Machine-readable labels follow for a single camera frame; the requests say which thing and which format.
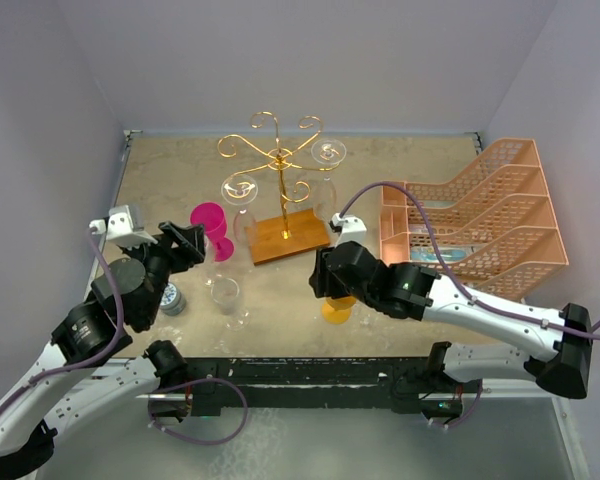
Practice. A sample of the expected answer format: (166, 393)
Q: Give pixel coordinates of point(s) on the light blue packet in organizer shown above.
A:
(449, 255)

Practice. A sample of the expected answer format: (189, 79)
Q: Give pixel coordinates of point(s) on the clear wine glass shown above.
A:
(329, 154)
(209, 266)
(227, 296)
(240, 191)

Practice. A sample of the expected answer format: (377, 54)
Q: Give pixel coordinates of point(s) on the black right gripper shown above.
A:
(323, 279)

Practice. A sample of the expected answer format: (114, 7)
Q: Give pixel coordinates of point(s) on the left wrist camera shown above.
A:
(123, 226)

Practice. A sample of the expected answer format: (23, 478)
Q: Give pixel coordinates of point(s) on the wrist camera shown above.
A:
(123, 226)
(347, 228)

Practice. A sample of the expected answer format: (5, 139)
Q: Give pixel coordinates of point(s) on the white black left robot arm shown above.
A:
(42, 405)

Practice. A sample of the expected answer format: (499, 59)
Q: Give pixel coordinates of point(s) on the peach plastic file organizer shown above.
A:
(499, 206)

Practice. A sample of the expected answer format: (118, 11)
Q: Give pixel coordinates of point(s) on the small round tin can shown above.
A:
(172, 302)

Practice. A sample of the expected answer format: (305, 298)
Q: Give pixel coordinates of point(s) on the gold wire wine glass rack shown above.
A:
(288, 234)

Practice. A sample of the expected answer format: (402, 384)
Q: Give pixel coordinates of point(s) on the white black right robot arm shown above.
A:
(546, 346)

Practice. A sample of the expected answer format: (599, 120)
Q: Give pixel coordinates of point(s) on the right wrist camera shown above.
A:
(347, 228)

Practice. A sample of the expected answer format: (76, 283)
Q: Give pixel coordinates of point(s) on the orange plastic goblet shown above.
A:
(337, 311)

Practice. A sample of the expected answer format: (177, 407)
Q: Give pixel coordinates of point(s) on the pink plastic goblet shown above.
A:
(212, 216)

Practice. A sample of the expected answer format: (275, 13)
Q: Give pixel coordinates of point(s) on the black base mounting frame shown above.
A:
(402, 385)

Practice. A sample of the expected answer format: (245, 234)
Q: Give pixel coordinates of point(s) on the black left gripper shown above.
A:
(190, 244)

